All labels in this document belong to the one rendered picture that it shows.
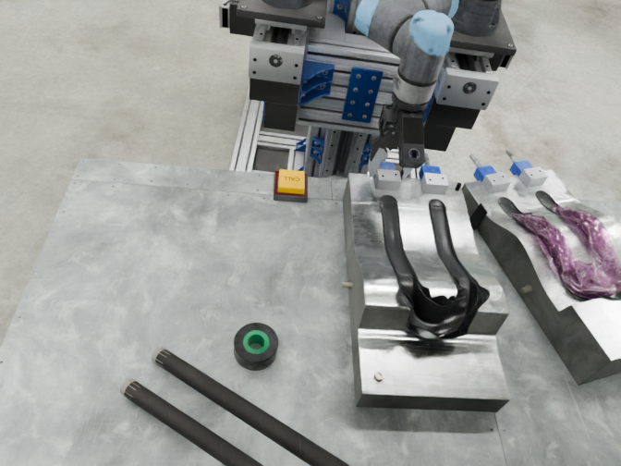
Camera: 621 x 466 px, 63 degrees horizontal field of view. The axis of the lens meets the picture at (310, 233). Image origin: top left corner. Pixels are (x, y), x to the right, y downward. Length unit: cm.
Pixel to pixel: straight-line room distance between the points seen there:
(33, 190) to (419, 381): 191
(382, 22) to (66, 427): 87
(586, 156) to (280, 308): 242
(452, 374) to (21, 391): 73
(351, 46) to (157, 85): 164
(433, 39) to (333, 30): 63
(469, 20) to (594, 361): 86
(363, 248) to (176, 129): 175
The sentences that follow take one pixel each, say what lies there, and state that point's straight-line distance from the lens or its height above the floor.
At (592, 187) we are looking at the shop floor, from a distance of 298.
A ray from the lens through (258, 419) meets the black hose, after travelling 83.
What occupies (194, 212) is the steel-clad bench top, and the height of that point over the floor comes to 80.
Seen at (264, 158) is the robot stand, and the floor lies 21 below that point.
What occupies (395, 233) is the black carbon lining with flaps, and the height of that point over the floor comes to 88.
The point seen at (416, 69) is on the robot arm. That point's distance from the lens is 96.
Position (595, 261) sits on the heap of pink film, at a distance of 120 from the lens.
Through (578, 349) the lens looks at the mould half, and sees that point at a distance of 110.
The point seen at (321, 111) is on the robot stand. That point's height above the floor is 74.
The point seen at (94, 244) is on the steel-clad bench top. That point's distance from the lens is 113.
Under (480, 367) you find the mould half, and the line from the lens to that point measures 98.
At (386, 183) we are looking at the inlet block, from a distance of 112.
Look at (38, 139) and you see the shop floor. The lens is 269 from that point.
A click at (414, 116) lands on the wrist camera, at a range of 103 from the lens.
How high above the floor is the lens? 166
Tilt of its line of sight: 50 degrees down
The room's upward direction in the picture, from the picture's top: 11 degrees clockwise
